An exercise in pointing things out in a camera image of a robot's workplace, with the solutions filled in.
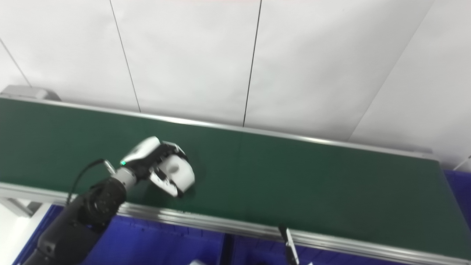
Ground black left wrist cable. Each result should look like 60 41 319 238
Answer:
66 158 117 205

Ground thin grey rod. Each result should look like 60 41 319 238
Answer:
454 155 471 172

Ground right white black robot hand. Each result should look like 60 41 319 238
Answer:
278 225 300 265

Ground blue plastic bin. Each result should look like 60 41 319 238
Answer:
12 204 226 265
229 236 407 265
443 169 471 237

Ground white cube part with hole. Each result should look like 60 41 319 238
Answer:
161 155 195 194

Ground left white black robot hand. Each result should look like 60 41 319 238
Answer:
120 136 190 198

